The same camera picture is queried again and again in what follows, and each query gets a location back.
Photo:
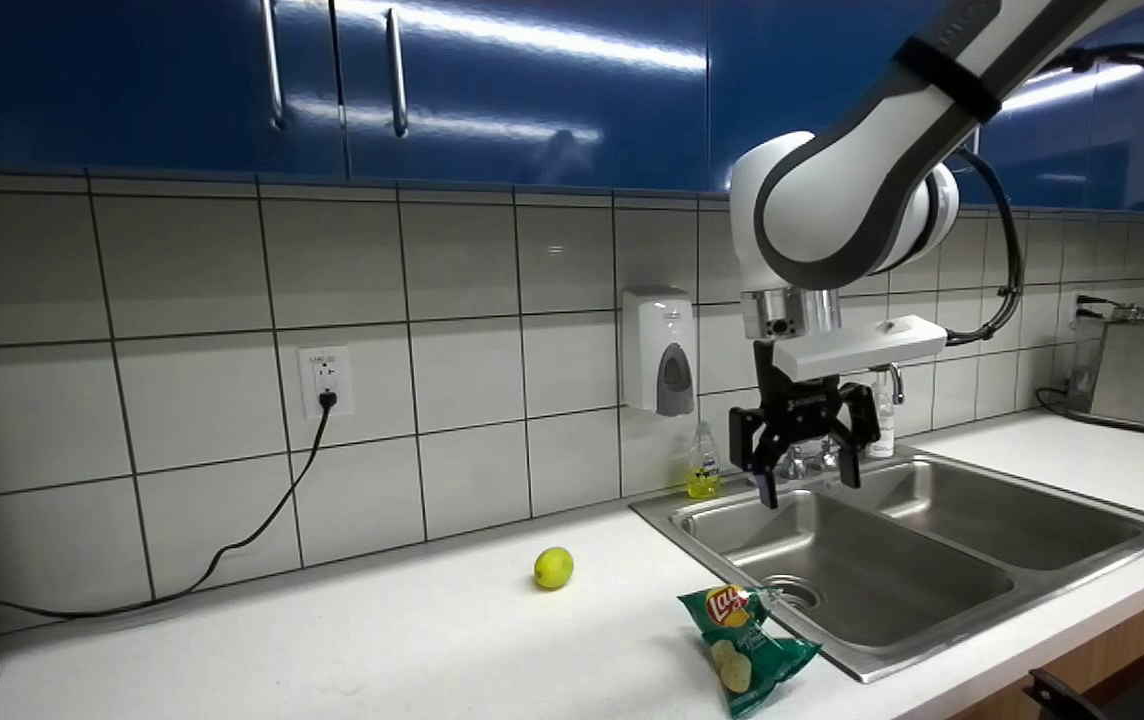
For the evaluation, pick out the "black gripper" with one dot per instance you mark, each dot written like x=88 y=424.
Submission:
x=807 y=402

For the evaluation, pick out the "green chips packet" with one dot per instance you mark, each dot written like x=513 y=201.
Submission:
x=744 y=653

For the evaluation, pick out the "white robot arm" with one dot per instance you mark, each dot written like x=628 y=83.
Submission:
x=852 y=184

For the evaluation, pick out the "stainless steel double sink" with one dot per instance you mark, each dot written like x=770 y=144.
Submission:
x=945 y=533

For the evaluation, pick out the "small white bottle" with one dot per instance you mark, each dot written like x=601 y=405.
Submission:
x=889 y=429

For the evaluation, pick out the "chrome gooseneck faucet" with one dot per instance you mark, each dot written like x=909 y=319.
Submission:
x=893 y=383

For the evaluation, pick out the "yellow dish soap bottle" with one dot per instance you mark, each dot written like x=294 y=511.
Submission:
x=698 y=476

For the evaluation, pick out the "yellow-green tennis ball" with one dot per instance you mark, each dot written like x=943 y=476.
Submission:
x=554 y=569

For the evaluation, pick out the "steel countertop appliance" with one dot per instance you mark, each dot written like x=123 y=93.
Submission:
x=1135 y=367

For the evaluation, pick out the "black chair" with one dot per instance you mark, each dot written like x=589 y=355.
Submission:
x=1104 y=694

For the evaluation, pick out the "blue cabinet door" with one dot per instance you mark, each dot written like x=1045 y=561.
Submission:
x=104 y=83
x=558 y=105

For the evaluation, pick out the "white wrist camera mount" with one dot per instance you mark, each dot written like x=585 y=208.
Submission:
x=867 y=348

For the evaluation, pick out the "white wall soap dispenser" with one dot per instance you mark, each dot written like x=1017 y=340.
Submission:
x=659 y=348

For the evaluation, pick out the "white wall power outlet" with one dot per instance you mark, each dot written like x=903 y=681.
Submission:
x=325 y=375

